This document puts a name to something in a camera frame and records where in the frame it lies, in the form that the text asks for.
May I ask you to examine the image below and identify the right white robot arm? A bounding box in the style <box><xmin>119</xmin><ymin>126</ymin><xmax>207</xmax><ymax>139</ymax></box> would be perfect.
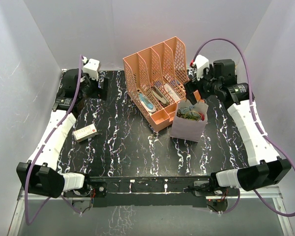
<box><xmin>184</xmin><ymin>55</ymin><xmax>291</xmax><ymax>195</ymax></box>

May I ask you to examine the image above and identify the lilac paper bag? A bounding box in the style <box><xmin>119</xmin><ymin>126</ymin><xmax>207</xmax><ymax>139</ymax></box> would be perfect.
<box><xmin>170</xmin><ymin>100</ymin><xmax>208</xmax><ymax>142</ymax></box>

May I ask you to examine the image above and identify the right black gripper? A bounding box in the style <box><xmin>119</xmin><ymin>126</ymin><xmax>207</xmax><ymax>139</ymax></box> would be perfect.
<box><xmin>183</xmin><ymin>64</ymin><xmax>221</xmax><ymax>105</ymax></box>

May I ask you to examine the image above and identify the blue eraser block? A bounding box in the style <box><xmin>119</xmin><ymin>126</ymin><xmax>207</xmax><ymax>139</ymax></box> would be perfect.
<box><xmin>171</xmin><ymin>80</ymin><xmax>183</xmax><ymax>88</ymax></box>

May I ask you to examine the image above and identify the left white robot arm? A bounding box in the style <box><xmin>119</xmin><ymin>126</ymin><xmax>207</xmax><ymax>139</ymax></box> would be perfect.
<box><xmin>16</xmin><ymin>66</ymin><xmax>108</xmax><ymax>198</ymax></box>

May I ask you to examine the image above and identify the pink candy packet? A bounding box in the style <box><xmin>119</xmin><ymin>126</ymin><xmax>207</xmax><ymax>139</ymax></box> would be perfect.
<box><xmin>199</xmin><ymin>113</ymin><xmax>207</xmax><ymax>121</ymax></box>

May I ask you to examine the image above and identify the green sour candy bag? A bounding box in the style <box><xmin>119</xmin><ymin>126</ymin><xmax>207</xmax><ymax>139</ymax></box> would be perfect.
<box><xmin>183</xmin><ymin>113</ymin><xmax>202</xmax><ymax>121</ymax></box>

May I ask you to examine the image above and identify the black front mounting rail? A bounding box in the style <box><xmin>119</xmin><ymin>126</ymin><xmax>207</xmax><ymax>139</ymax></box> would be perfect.
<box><xmin>63</xmin><ymin>176</ymin><xmax>239</xmax><ymax>208</ymax></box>

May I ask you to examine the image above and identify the grey stapler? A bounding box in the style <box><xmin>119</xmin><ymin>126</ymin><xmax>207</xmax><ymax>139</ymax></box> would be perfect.
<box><xmin>151</xmin><ymin>86</ymin><xmax>169</xmax><ymax>107</ymax></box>

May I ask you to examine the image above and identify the blue correction tape blister pack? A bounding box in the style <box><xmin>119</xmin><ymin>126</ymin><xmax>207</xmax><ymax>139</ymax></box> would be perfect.
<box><xmin>138</xmin><ymin>92</ymin><xmax>156</xmax><ymax>114</ymax></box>

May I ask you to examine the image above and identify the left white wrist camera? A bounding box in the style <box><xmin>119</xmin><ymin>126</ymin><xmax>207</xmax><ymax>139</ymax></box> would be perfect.
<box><xmin>82</xmin><ymin>57</ymin><xmax>101</xmax><ymax>81</ymax></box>

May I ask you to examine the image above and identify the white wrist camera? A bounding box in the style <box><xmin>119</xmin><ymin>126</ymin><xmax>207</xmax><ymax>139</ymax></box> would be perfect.
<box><xmin>190</xmin><ymin>54</ymin><xmax>209</xmax><ymax>81</ymax></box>
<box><xmin>82</xmin><ymin>57</ymin><xmax>101</xmax><ymax>81</ymax></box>

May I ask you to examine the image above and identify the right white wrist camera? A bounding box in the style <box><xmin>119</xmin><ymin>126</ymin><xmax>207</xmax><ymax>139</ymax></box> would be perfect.
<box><xmin>190</xmin><ymin>54</ymin><xmax>209</xmax><ymax>81</ymax></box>

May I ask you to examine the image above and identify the white rectangular snack box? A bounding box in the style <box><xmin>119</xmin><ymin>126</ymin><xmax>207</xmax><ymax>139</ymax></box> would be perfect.
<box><xmin>73</xmin><ymin>123</ymin><xmax>98</xmax><ymax>142</ymax></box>

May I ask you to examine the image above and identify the white paper staples box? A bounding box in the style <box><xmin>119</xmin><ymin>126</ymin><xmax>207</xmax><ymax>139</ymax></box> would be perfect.
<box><xmin>164</xmin><ymin>83</ymin><xmax>181</xmax><ymax>102</ymax></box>

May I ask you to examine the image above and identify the pink plastic desk organizer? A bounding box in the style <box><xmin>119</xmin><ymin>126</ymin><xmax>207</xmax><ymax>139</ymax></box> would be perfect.
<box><xmin>122</xmin><ymin>36</ymin><xmax>203</xmax><ymax>132</ymax></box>

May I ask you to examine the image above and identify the silver foil snack packet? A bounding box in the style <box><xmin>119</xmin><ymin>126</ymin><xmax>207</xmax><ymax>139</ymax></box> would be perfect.
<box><xmin>179</xmin><ymin>106</ymin><xmax>197</xmax><ymax>114</ymax></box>

